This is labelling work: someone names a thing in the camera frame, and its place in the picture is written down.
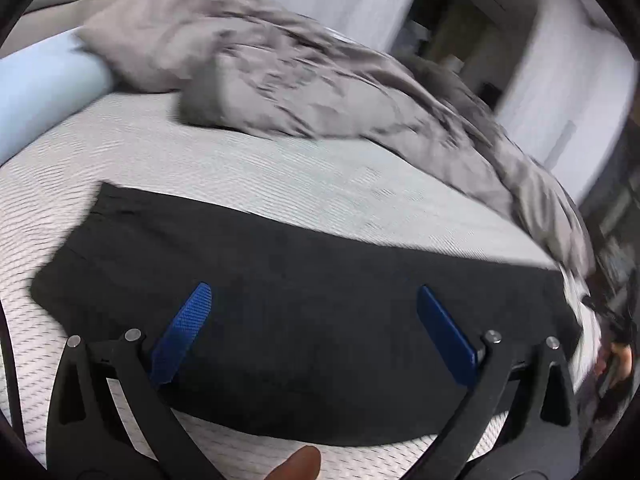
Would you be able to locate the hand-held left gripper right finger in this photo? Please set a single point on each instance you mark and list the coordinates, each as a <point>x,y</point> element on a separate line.
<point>445,335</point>

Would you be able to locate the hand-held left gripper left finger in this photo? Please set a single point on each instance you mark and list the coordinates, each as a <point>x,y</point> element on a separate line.
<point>182,330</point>

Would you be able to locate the black pants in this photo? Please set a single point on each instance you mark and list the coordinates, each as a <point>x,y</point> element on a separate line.
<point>300,320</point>

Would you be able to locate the person's right hand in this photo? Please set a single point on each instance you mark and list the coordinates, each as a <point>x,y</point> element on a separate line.
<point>621,357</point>

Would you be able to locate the person's left hand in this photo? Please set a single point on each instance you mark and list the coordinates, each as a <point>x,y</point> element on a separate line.
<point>297,465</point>

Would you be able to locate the white honeycomb bed mattress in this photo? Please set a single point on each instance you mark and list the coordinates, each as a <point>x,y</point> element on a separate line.
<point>250,170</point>

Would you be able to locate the dark grey pillow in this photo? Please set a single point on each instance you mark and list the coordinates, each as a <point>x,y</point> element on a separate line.
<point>445,77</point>

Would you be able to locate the light blue bolster pillow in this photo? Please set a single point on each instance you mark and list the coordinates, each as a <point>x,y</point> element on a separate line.
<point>40,90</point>

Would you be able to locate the grey duvet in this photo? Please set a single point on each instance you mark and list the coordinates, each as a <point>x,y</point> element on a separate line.
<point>300,75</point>

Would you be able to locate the beige padded headboard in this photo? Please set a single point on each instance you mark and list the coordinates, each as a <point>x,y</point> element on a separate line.
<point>50,15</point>

